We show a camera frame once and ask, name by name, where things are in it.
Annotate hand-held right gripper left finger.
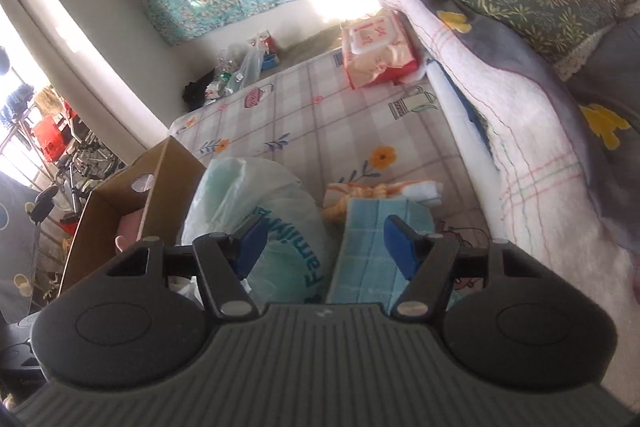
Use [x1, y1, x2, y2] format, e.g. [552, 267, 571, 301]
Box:
[106, 214, 271, 319]

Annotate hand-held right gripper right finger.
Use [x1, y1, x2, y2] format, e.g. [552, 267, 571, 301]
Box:
[384, 214, 546, 319]

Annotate teal checked towel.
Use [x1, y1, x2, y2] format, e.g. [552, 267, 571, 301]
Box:
[326, 198, 437, 309]

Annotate orange striped cloth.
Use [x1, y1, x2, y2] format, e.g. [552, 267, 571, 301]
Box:
[322, 179, 444, 224]

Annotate brown cardboard box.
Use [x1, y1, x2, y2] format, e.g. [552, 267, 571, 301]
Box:
[57, 136, 209, 299]

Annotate white plastic bag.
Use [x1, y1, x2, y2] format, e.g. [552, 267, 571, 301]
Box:
[179, 157, 332, 309]

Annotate plaid printed bed sheet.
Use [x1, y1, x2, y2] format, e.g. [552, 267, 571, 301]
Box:
[170, 51, 496, 258]

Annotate black cloth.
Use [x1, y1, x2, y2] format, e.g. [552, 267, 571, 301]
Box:
[182, 71, 216, 113]

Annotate grey white quilt yellow flowers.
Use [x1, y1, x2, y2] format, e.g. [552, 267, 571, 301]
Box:
[377, 0, 640, 313]

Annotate clear plastic bag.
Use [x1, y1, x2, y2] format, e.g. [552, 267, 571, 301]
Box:
[204, 34, 267, 98]

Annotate wheelchair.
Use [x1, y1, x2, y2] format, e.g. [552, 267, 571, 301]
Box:
[47, 126, 127, 219]

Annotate red beige wet wipes pack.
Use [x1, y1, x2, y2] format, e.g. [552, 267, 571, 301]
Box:
[340, 13, 419, 90]

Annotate red bag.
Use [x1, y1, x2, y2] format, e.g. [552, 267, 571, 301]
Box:
[31, 116, 77, 164]

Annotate dark spotted cloth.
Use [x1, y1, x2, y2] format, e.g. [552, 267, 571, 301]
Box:
[0, 171, 44, 324]

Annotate blue hanging clothes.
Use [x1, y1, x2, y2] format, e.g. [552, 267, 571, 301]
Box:
[0, 82, 34, 128]

